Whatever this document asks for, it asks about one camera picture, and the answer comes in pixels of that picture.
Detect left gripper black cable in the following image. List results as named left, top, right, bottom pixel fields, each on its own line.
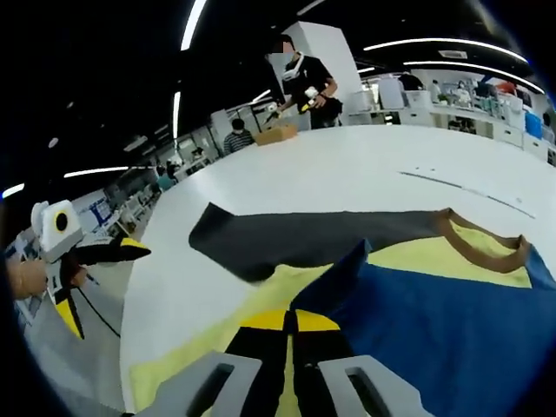
left=74, top=282, right=123, bottom=340

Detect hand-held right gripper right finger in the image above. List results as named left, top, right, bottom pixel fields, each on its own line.
left=290, top=308, right=425, bottom=417

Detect ceiling light strip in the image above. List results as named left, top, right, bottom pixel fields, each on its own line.
left=402, top=60, right=545, bottom=96
left=361, top=37, right=530, bottom=63

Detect white counter cabinets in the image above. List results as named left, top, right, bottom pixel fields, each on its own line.
left=347, top=102, right=556, bottom=167

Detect yellow colour-block garment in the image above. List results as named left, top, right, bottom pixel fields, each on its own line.
left=129, top=207, right=556, bottom=417

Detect person's left hand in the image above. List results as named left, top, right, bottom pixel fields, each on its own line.
left=6, top=259, right=49, bottom=301

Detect cardboard box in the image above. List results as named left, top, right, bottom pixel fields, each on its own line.
left=253, top=122, right=301, bottom=147

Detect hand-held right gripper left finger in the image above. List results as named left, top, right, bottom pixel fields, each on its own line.
left=142, top=309, right=290, bottom=417

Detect blue plastic bin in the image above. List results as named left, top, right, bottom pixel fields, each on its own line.
left=524, top=111, right=545, bottom=140

